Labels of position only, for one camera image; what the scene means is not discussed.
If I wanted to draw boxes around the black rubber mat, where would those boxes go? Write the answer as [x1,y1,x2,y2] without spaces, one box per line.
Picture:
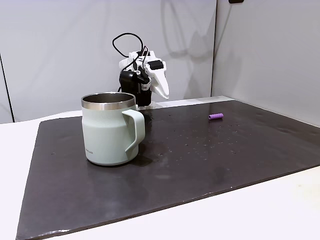
[15,98,320,240]

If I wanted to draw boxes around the mint green steel mug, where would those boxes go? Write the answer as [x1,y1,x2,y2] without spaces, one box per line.
[80,91,146,166]

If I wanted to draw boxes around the black oval camera box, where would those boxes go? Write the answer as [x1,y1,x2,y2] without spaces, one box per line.
[119,70,140,94]

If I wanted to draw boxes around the black camera cable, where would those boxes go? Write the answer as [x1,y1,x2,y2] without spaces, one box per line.
[112,32,151,74]

